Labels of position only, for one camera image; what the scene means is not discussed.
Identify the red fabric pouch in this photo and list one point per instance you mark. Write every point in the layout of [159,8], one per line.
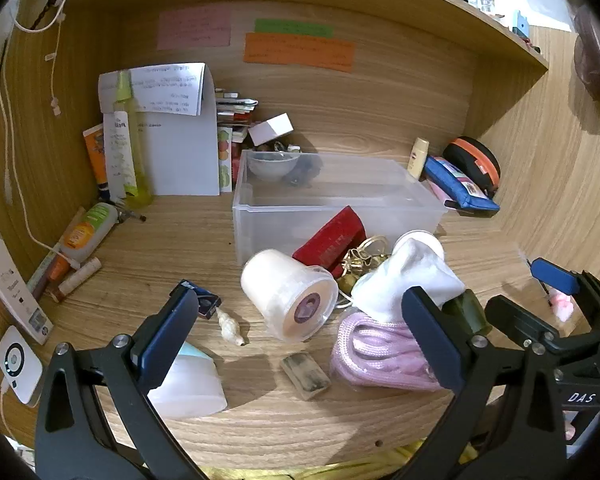
[332,242]

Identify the yellow green spray bottle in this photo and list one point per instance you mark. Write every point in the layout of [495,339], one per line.
[130,160]

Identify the dark green bottle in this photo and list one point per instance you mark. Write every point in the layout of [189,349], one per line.
[467,310]

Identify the stack of books and packets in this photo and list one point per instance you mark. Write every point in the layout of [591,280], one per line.
[232,120]

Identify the white bottle orange green label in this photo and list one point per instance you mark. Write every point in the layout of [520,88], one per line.
[87,232]

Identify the wooden desktop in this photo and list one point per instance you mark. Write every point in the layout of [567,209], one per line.
[180,245]

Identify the blue printed pencil case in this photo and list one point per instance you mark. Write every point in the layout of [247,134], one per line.
[460,187]

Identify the black orange round case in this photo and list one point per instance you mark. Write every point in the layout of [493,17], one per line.
[475,160]

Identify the orange sticky note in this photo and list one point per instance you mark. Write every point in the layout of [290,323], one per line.
[300,52]

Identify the cream yellow small bottle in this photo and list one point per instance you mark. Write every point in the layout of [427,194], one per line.
[419,157]

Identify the white roll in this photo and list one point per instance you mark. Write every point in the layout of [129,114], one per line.
[285,285]

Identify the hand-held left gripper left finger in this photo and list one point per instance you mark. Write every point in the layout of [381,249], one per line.
[167,330]

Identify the small seashell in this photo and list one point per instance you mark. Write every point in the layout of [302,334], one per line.
[230,329]

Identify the white square charger device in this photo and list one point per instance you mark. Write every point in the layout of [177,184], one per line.
[16,362]

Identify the pale pink plastic case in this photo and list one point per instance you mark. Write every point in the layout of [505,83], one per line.
[190,390]

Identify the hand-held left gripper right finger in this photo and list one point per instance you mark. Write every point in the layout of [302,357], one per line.
[427,340]

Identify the worn grey eraser block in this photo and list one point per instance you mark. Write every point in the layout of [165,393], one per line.
[306,376]

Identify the orange cream tube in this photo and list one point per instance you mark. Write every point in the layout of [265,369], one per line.
[96,160]

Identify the pink flat case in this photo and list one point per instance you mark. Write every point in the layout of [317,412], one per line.
[436,192]

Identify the small pink white toy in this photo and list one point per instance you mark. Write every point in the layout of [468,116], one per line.
[561,307]

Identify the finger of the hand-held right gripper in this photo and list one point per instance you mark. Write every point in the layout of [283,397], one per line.
[517,320]
[555,276]

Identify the cream lip balm tube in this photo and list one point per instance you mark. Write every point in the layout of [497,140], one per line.
[80,277]

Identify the white flat box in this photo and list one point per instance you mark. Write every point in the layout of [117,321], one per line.
[7,280]

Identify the small white box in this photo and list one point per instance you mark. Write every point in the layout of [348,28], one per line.
[270,130]

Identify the green sticky note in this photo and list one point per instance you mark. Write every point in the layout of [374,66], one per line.
[294,27]

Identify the clear plastic storage box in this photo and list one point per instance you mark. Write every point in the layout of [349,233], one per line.
[340,187]

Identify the dark flower charm card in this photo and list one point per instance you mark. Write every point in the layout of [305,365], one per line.
[206,305]

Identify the pink sticky note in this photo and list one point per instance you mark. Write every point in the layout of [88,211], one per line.
[194,27]

